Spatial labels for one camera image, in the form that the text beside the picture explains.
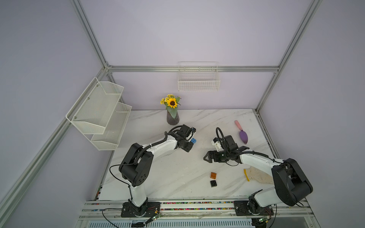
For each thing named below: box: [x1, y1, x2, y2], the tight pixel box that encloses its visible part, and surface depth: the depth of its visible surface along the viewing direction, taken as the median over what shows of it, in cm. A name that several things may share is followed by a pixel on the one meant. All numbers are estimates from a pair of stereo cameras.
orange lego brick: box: [210, 171, 217, 180], surface depth 86 cm
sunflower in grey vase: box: [160, 94, 182, 126], surface depth 94 cm
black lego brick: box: [210, 180, 218, 188], surface depth 82 cm
